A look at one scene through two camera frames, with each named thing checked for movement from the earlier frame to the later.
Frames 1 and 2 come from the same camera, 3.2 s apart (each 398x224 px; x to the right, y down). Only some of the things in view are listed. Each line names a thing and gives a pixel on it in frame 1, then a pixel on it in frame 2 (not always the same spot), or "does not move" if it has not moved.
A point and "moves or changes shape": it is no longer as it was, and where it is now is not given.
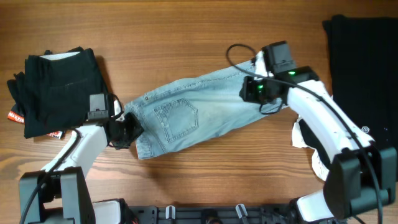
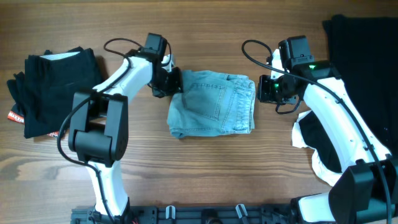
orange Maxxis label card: (20, 118) does not move
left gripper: (136, 130) to (176, 88)
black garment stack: (51, 92) does not move
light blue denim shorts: (186, 112) moves or changes shape
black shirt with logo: (364, 71) does not move
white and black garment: (304, 135) does not move
